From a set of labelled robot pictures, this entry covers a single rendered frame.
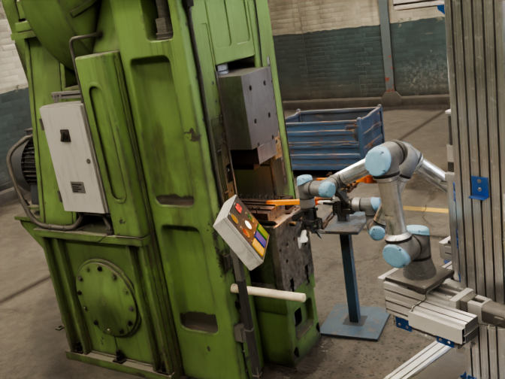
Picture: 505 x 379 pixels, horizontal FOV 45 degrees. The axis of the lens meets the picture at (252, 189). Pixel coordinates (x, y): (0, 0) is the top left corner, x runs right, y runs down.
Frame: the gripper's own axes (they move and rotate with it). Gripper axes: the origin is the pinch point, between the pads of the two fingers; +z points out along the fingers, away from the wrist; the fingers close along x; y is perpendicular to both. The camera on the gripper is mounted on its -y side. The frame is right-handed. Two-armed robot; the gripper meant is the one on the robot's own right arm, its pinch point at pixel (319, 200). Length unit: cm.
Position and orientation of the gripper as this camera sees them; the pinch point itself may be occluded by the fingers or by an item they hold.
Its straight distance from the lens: 341.1
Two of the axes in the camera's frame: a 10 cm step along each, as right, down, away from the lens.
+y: 1.8, 9.4, 2.8
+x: 5.1, -3.3, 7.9
